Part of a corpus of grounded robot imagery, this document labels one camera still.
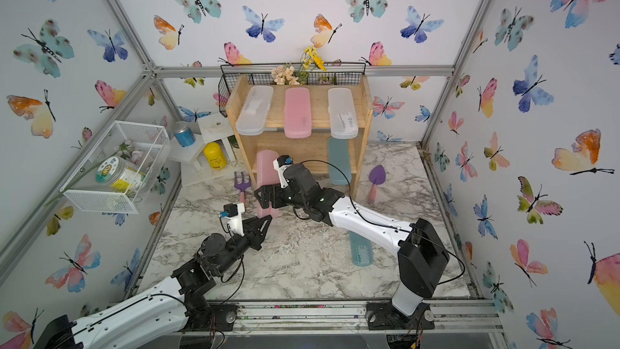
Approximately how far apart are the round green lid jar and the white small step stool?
28cm

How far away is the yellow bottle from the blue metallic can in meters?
0.06

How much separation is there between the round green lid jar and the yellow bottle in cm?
32

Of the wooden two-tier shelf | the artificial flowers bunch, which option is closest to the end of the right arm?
the wooden two-tier shelf

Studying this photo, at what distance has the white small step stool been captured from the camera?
958 millimetres

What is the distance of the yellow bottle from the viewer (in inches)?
40.3

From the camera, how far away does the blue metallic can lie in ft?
3.13

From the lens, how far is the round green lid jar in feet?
2.09

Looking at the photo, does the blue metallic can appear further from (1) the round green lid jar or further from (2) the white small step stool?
(1) the round green lid jar

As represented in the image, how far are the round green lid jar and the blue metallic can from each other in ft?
0.97
